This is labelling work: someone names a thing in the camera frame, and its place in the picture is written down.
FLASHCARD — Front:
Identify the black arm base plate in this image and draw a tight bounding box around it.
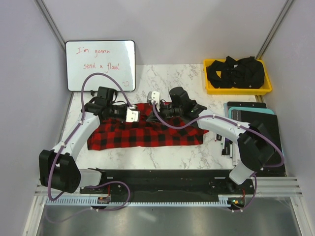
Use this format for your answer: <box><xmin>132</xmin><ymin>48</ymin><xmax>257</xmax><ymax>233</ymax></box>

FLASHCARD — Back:
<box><xmin>80</xmin><ymin>170</ymin><xmax>254</xmax><ymax>203</ymax></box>

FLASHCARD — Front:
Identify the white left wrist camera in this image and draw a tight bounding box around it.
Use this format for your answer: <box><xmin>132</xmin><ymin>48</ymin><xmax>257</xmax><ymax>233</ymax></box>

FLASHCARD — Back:
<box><xmin>126</xmin><ymin>105</ymin><xmax>140</xmax><ymax>122</ymax></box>

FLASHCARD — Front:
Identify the aluminium frame rail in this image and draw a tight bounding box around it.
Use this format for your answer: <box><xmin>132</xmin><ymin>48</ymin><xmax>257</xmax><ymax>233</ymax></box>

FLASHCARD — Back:
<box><xmin>34</xmin><ymin>176</ymin><xmax>304</xmax><ymax>197</ymax></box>

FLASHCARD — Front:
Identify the green cap marker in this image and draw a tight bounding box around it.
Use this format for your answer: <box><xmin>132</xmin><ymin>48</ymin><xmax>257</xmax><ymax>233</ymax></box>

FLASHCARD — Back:
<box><xmin>216</xmin><ymin>134</ymin><xmax>222</xmax><ymax>142</ymax></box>

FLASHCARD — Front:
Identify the purple cap marker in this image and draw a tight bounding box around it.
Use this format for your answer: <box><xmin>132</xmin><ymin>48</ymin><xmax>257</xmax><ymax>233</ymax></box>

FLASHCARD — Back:
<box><xmin>224</xmin><ymin>138</ymin><xmax>232</xmax><ymax>149</ymax></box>

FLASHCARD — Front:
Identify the black shirt in bin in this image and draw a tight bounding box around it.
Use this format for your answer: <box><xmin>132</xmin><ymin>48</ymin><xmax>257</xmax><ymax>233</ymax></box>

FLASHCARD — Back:
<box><xmin>206</xmin><ymin>56</ymin><xmax>265</xmax><ymax>89</ymax></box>

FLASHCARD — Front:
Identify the yellow plastic bin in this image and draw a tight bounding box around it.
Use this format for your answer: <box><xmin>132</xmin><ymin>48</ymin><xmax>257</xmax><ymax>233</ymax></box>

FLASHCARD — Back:
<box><xmin>203</xmin><ymin>59</ymin><xmax>272</xmax><ymax>95</ymax></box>

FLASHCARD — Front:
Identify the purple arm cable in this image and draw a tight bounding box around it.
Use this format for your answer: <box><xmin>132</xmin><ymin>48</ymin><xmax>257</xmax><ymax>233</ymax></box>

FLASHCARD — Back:
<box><xmin>152</xmin><ymin>101</ymin><xmax>286</xmax><ymax>212</ymax></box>
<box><xmin>46</xmin><ymin>72</ymin><xmax>137</xmax><ymax>224</ymax></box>

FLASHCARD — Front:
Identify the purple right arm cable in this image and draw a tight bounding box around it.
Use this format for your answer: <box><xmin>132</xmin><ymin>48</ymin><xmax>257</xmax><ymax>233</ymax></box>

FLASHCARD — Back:
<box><xmin>152</xmin><ymin>101</ymin><xmax>286</xmax><ymax>212</ymax></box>

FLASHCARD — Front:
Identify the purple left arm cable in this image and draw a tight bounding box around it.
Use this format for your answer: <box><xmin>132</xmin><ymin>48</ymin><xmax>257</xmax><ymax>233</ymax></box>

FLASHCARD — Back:
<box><xmin>46</xmin><ymin>72</ymin><xmax>137</xmax><ymax>224</ymax></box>

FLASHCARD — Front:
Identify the teal notebook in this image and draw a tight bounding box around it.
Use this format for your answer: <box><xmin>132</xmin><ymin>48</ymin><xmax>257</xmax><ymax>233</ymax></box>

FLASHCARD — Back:
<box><xmin>228</xmin><ymin>107</ymin><xmax>275</xmax><ymax>123</ymax></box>

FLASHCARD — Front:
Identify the black folder stack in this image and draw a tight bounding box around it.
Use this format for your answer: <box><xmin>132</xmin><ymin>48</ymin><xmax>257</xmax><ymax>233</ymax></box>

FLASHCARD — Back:
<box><xmin>224</xmin><ymin>101</ymin><xmax>286</xmax><ymax>177</ymax></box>

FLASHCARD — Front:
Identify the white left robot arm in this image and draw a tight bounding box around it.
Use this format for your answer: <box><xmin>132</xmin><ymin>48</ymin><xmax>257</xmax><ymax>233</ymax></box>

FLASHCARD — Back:
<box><xmin>39</xmin><ymin>87</ymin><xmax>127</xmax><ymax>193</ymax></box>

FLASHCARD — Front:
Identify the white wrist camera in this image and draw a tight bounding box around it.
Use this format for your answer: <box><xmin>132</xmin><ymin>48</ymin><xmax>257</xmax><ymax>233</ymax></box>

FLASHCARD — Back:
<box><xmin>126</xmin><ymin>105</ymin><xmax>140</xmax><ymax>122</ymax></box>
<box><xmin>147</xmin><ymin>91</ymin><xmax>160</xmax><ymax>111</ymax></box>

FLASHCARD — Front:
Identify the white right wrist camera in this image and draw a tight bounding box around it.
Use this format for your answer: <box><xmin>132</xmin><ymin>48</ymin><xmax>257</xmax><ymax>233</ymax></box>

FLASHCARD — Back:
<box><xmin>147</xmin><ymin>91</ymin><xmax>160</xmax><ymax>111</ymax></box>

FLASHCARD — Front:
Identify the white dry erase board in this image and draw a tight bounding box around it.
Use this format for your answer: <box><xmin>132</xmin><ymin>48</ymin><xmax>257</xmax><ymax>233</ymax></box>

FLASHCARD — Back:
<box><xmin>65</xmin><ymin>40</ymin><xmax>136</xmax><ymax>92</ymax></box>

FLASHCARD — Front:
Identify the white slotted cable duct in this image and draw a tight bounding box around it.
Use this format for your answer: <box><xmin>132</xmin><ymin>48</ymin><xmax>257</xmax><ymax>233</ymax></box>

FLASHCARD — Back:
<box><xmin>45</xmin><ymin>195</ymin><xmax>158</xmax><ymax>207</ymax></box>

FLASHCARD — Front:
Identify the red black plaid shirt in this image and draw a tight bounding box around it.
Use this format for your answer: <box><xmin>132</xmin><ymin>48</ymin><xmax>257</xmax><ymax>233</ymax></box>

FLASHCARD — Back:
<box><xmin>87</xmin><ymin>103</ymin><xmax>208</xmax><ymax>150</ymax></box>

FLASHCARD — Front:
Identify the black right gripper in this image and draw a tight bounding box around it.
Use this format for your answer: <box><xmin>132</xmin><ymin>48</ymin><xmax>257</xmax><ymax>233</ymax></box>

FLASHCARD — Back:
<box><xmin>146</xmin><ymin>99</ymin><xmax>183</xmax><ymax>125</ymax></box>

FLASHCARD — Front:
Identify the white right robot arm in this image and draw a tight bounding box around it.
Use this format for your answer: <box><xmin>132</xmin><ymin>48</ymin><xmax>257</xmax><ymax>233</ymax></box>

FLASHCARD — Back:
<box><xmin>147</xmin><ymin>87</ymin><xmax>275</xmax><ymax>194</ymax></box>

